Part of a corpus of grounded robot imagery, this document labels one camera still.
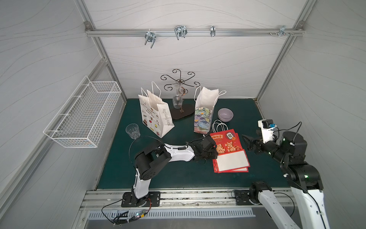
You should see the red RICH paper bag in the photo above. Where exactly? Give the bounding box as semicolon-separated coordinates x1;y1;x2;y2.
213;159;248;173

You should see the floral print paper bag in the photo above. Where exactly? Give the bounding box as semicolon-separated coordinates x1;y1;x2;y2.
193;86;227;135

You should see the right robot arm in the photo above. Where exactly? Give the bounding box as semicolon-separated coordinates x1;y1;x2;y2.
242;131;330;229

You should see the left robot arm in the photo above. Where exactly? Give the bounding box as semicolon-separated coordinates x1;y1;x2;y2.
121;135;218;208

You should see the white printed paper bag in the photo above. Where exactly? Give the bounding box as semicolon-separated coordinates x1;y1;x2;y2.
138;81;174;138

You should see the pink ceramic bowl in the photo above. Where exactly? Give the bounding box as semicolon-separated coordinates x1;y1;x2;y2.
218;108;234;123

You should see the black metal cup tree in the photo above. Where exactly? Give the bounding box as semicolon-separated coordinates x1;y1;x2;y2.
160;69;201;120

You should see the clear wine glass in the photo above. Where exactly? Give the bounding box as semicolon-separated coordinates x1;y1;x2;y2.
173;84;183;109

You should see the clear glass tumbler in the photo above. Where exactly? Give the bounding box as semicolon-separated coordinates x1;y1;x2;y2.
125;123;141;140

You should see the green felt table mat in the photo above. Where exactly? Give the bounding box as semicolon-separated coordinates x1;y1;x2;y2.
98;99;288;189

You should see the metal hook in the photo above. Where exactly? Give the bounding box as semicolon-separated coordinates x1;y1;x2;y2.
174;25;187;40
210;25;216;37
268;26;295;37
144;31;156;48

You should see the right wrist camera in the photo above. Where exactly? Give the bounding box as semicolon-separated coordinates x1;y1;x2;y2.
258;119;277;143

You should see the slotted cable duct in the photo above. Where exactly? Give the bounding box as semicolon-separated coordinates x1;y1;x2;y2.
88;208;255;220

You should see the aluminium top rail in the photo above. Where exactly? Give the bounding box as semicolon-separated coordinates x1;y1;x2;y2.
86;28;306;37

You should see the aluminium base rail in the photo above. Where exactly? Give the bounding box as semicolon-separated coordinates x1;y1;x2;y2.
79;187;299;211

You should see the white wire wall basket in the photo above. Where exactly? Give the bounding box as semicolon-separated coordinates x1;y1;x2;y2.
43;76;122;148

